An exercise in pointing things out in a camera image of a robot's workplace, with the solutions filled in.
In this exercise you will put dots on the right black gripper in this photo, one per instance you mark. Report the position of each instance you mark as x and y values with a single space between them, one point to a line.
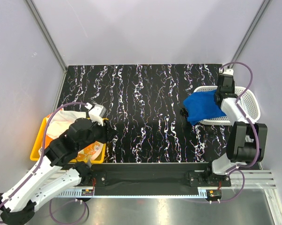
233 86

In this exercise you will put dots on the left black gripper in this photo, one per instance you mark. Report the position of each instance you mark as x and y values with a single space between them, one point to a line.
107 132

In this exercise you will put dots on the blue towel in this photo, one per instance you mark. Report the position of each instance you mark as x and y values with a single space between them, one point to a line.
201 106

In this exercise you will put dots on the cream terry towel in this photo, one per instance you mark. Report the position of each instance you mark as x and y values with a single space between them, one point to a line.
61 122

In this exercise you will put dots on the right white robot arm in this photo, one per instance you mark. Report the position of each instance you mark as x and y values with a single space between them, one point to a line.
247 140

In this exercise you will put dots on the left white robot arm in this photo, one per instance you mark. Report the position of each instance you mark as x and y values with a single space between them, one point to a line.
19 205

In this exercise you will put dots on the white perforated basket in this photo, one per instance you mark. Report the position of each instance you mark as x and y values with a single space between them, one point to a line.
246 107

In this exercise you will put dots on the orange towel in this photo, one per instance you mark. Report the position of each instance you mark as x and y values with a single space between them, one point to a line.
60 123

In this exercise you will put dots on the yellow plastic bin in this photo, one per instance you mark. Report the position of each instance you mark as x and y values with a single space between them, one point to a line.
38 145

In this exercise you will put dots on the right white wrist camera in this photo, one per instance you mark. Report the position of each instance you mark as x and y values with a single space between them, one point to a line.
226 71

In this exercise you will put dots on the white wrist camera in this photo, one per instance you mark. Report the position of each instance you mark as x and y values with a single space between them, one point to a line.
96 113
226 71

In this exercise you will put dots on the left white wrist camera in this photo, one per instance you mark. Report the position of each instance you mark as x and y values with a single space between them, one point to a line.
96 113

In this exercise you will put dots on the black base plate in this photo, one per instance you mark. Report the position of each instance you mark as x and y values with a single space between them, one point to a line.
153 179

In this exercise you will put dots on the white slotted cable duct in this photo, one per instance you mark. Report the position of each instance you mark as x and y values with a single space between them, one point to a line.
77 193

